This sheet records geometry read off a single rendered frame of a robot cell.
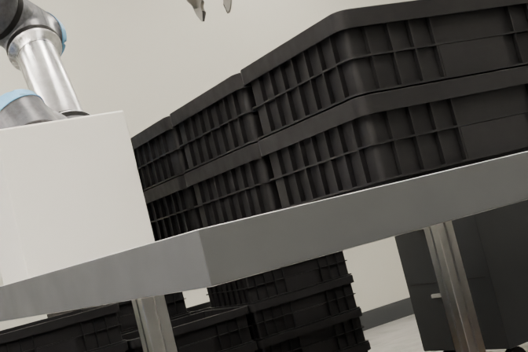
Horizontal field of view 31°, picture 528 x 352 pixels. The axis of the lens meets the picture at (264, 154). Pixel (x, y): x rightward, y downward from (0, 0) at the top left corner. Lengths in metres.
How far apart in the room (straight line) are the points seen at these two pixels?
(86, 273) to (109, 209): 0.71
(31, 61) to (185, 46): 3.31
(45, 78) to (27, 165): 0.46
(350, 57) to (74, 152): 0.55
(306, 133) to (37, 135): 0.47
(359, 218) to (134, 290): 0.19
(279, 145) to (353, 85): 0.20
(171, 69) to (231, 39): 0.43
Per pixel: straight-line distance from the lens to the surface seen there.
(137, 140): 1.86
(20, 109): 1.71
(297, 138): 1.31
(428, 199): 0.76
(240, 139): 1.48
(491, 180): 0.81
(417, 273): 3.57
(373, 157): 1.18
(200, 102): 1.56
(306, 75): 1.29
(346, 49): 1.20
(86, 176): 1.56
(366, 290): 5.60
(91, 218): 1.55
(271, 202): 1.44
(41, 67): 1.98
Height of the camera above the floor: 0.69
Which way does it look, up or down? 5 degrees up
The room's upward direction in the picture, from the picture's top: 14 degrees counter-clockwise
